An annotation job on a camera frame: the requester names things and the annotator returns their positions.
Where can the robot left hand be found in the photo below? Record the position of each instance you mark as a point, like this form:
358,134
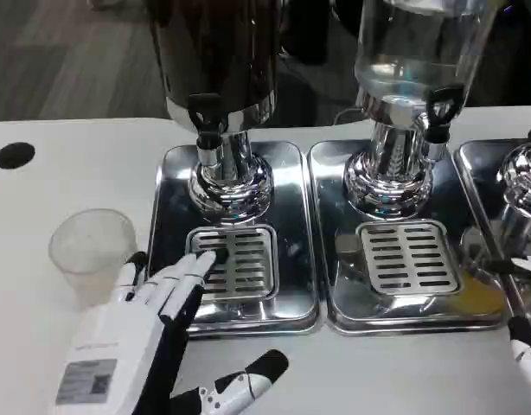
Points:
118,346

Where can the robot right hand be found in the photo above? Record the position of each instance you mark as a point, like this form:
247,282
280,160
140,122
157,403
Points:
527,350

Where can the clear ribbed glass cup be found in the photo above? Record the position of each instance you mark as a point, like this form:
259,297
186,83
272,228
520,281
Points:
90,255

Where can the slotted steel drip grid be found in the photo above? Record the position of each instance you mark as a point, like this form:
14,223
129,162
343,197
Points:
252,259
408,259

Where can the chrome drink dispenser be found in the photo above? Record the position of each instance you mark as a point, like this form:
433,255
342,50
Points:
522,181

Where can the black round counter grommet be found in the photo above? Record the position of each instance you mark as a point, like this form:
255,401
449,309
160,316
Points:
14,155

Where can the black dispenser tap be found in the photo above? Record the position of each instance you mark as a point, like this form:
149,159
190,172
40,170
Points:
443,112
207,116

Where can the dark drink dispenser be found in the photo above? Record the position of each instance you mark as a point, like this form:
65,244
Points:
218,52

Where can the clear water drink dispenser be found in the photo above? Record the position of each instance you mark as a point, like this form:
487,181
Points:
404,56

